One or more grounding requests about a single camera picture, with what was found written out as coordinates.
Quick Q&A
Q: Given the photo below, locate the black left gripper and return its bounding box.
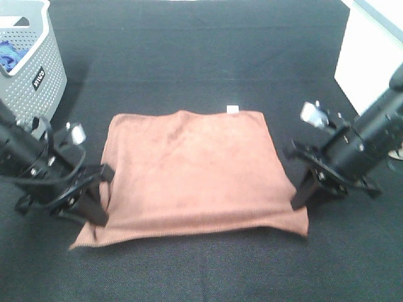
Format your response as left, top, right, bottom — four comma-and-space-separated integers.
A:
14, 147, 115, 227

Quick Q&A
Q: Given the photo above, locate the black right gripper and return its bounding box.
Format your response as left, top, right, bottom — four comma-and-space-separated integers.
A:
291, 140, 383, 210

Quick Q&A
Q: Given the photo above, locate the brown microfibre towel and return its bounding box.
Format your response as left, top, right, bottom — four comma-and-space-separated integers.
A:
72, 110, 309, 248

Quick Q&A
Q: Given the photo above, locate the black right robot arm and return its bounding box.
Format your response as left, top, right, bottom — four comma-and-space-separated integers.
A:
284, 67, 402, 210

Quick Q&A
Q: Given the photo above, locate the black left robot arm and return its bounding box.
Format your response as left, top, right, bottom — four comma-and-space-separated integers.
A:
1, 104, 115, 227

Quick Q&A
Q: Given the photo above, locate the grey perforated laundry basket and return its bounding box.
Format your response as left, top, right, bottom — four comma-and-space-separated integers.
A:
1, 1, 67, 138

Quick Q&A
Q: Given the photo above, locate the white woven-pattern storage bin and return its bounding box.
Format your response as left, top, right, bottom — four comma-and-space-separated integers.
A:
334, 1, 402, 115

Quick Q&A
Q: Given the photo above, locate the blue cloth in basket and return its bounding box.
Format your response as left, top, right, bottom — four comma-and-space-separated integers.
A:
1, 41, 28, 72

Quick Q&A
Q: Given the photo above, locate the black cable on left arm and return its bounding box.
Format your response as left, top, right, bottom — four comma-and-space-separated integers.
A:
14, 116, 88, 215

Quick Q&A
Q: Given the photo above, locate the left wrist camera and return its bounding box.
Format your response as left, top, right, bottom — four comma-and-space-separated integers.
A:
64, 122, 86, 145

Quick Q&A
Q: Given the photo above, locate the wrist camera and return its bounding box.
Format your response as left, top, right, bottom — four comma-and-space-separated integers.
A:
300, 101, 329, 129
64, 122, 86, 145

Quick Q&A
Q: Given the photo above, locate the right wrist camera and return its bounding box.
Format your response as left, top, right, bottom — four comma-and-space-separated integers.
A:
300, 101, 329, 129

